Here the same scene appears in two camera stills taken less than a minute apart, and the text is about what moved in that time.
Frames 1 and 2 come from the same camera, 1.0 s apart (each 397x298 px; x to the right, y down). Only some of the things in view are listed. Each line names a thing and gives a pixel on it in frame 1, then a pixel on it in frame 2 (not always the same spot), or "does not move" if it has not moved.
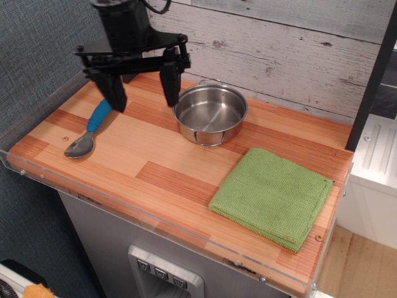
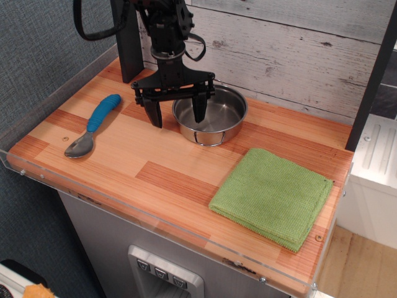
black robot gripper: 130,48 -> 173,81
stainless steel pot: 211,113 does not move
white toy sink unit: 368,204 does not move
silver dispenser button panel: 158,276 does not move
